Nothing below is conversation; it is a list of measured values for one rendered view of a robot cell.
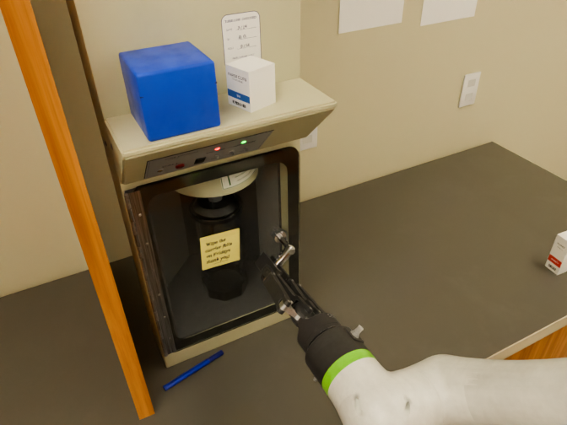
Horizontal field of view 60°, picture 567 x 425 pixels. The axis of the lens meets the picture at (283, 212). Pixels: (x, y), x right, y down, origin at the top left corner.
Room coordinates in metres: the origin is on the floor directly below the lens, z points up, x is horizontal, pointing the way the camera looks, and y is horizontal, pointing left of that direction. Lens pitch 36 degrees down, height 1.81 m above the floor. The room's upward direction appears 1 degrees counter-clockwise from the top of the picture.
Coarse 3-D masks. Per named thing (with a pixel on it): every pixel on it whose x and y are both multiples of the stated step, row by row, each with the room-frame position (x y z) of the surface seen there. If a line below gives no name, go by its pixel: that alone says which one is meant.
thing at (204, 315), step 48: (144, 192) 0.65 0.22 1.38; (192, 192) 0.68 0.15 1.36; (240, 192) 0.72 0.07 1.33; (288, 192) 0.76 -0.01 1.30; (192, 240) 0.68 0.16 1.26; (240, 240) 0.72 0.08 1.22; (288, 240) 0.76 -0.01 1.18; (192, 288) 0.67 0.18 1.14; (240, 288) 0.71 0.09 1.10; (192, 336) 0.66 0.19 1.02
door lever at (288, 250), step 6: (276, 234) 0.75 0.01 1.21; (282, 234) 0.75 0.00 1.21; (276, 240) 0.75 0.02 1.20; (282, 240) 0.74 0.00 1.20; (288, 246) 0.71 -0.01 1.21; (282, 252) 0.71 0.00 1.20; (288, 252) 0.71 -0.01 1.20; (276, 258) 0.71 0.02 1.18; (282, 258) 0.70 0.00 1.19; (288, 258) 0.71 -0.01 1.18; (276, 264) 0.70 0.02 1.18; (282, 264) 0.70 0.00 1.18
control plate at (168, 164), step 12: (264, 132) 0.66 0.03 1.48; (216, 144) 0.62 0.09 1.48; (228, 144) 0.64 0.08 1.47; (240, 144) 0.66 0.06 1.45; (252, 144) 0.68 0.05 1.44; (168, 156) 0.59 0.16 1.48; (180, 156) 0.61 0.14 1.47; (192, 156) 0.63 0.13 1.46; (204, 156) 0.65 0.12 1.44; (228, 156) 0.69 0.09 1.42; (156, 168) 0.61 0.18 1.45; (168, 168) 0.63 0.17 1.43
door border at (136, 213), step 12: (132, 192) 0.64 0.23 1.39; (132, 204) 0.64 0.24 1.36; (132, 216) 0.63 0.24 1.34; (144, 216) 0.64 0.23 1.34; (144, 228) 0.64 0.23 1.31; (144, 240) 0.64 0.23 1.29; (144, 252) 0.64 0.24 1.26; (144, 264) 0.63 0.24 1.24; (156, 264) 0.65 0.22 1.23; (156, 276) 0.64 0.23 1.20; (156, 288) 0.64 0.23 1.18; (156, 300) 0.64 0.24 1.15; (156, 324) 0.63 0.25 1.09; (168, 324) 0.64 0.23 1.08; (168, 336) 0.64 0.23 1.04; (168, 348) 0.64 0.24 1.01
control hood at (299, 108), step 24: (288, 96) 0.71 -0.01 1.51; (312, 96) 0.71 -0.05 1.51; (120, 120) 0.64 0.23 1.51; (240, 120) 0.63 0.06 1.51; (264, 120) 0.63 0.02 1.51; (288, 120) 0.65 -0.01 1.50; (312, 120) 0.69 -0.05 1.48; (120, 144) 0.56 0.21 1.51; (144, 144) 0.56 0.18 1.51; (168, 144) 0.57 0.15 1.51; (192, 144) 0.59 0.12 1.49; (264, 144) 0.71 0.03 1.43; (120, 168) 0.59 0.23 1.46; (144, 168) 0.60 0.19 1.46
